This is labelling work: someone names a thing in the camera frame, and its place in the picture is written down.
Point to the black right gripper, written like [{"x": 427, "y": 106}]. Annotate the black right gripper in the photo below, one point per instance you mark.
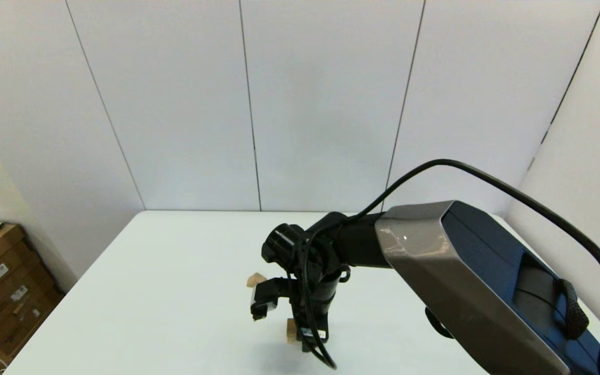
[{"x": 321, "y": 327}]

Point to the arched wooden building block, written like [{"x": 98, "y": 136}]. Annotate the arched wooden building block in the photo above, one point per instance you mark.
[{"x": 291, "y": 330}]

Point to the triangular wooden building block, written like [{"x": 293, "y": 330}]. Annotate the triangular wooden building block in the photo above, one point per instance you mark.
[{"x": 254, "y": 280}]

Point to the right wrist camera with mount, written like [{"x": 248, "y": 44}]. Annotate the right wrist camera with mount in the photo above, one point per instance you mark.
[{"x": 269, "y": 297}]

